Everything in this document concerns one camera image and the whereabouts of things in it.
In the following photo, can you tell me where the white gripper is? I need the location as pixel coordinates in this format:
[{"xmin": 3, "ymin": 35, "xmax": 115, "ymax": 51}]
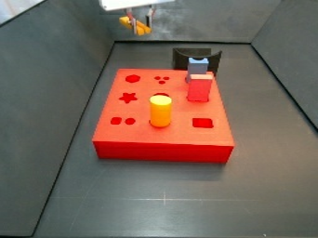
[{"xmin": 99, "ymin": 0, "xmax": 175, "ymax": 34}]

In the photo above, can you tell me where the yellow two-prong square-circle object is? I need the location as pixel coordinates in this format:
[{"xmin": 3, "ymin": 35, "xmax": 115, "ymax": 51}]
[{"xmin": 119, "ymin": 16, "xmax": 151, "ymax": 35}]

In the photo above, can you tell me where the black curved regrasp stand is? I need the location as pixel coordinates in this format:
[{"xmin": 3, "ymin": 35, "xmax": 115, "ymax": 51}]
[{"xmin": 173, "ymin": 47, "xmax": 222, "ymax": 73}]

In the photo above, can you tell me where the red square peg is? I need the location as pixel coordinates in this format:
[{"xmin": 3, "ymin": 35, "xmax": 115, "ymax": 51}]
[{"xmin": 186, "ymin": 74, "xmax": 214, "ymax": 102}]

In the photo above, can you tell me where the red shape-sorter fixture block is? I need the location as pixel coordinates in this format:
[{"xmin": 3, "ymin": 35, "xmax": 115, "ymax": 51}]
[{"xmin": 92, "ymin": 69, "xmax": 235, "ymax": 164}]

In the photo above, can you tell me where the blue notched peg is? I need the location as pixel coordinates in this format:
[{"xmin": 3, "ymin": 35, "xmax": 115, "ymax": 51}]
[{"xmin": 186, "ymin": 58, "xmax": 209, "ymax": 82}]

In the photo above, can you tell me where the yellow cylinder peg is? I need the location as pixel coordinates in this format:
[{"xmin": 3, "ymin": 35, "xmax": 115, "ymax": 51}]
[{"xmin": 150, "ymin": 95, "xmax": 173, "ymax": 127}]

